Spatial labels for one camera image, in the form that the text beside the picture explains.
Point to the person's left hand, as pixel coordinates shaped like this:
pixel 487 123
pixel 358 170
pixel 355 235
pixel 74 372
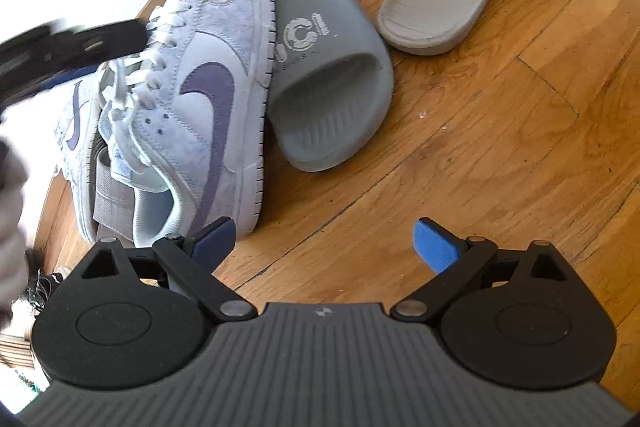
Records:
pixel 12 232

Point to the dark grey printed slide sandal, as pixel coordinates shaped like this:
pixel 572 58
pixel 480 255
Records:
pixel 325 107

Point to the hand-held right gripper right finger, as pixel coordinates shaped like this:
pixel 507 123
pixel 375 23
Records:
pixel 436 248

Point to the white lavender sneaker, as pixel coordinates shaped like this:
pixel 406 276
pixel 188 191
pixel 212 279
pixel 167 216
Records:
pixel 75 127
pixel 220 57

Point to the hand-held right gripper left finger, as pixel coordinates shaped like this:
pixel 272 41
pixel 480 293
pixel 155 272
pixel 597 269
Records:
pixel 216 241

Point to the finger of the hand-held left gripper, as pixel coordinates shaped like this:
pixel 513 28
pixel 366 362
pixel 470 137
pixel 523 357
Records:
pixel 112 38

